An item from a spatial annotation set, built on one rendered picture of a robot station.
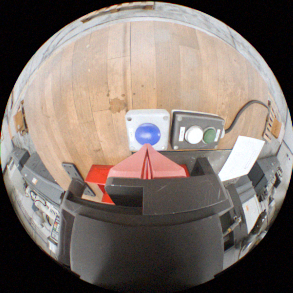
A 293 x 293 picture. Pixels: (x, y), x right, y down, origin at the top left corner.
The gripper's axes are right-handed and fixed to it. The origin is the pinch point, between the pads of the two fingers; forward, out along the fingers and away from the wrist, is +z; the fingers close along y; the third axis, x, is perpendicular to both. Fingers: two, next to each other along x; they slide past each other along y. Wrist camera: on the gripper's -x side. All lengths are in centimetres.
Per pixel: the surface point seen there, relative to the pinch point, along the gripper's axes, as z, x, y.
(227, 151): 7.5, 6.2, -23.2
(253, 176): 60, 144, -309
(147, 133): 3.8, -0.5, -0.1
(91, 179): 2.5, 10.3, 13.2
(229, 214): -7.7, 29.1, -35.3
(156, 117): 4.6, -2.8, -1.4
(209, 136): 3.7, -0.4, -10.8
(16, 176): -26, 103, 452
